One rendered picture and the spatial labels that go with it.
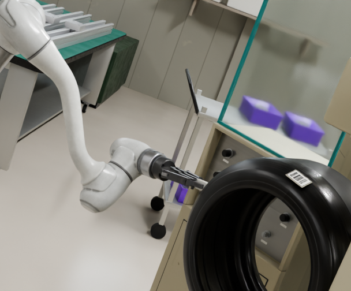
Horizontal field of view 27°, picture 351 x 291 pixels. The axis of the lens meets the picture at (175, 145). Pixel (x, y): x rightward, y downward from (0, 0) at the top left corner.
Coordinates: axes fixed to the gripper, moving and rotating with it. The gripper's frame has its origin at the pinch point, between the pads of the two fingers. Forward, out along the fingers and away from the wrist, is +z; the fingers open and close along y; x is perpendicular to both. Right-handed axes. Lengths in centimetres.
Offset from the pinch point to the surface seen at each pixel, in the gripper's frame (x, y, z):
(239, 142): -6, 62, -38
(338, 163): -16.7, 25.8, 27.3
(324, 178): -15.8, -1.3, 39.2
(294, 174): -15.5, -9.7, 35.0
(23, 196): 89, 124, -243
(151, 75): 24, 492, -513
